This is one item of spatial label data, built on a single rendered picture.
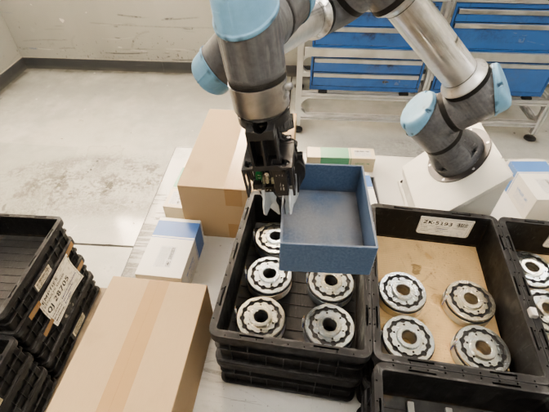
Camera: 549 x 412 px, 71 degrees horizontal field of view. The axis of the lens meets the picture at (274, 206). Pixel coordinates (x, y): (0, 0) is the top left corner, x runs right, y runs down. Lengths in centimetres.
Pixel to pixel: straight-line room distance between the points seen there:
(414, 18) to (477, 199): 51
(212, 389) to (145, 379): 19
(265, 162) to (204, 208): 61
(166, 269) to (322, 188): 47
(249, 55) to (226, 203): 67
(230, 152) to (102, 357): 64
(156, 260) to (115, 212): 138
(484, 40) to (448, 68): 181
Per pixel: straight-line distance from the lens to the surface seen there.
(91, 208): 250
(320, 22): 86
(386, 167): 149
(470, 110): 109
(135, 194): 250
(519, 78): 303
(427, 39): 97
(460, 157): 120
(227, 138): 123
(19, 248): 171
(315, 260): 62
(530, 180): 148
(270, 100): 49
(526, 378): 83
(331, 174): 75
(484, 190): 116
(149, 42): 378
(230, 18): 45
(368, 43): 265
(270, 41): 47
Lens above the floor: 159
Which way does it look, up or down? 44 degrees down
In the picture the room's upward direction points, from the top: straight up
